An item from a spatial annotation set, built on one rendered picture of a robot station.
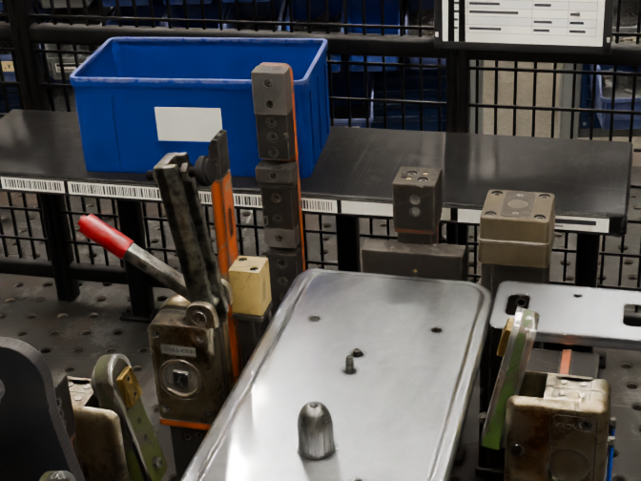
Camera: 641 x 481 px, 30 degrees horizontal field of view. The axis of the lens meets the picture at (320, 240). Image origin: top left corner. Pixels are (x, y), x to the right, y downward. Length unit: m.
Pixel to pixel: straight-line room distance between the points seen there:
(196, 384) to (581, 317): 0.40
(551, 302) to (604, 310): 0.06
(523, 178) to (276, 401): 0.50
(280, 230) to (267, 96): 0.17
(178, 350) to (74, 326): 0.72
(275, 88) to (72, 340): 0.64
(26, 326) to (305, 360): 0.80
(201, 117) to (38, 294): 0.61
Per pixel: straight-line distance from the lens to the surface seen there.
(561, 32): 1.57
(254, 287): 1.23
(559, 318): 1.26
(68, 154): 1.65
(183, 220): 1.13
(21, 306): 1.98
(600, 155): 1.57
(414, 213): 1.38
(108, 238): 1.18
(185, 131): 1.52
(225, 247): 1.25
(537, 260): 1.35
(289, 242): 1.46
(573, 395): 1.07
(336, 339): 1.23
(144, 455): 1.06
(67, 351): 1.84
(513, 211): 1.34
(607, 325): 1.26
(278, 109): 1.39
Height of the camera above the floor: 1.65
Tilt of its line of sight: 27 degrees down
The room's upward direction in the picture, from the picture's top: 3 degrees counter-clockwise
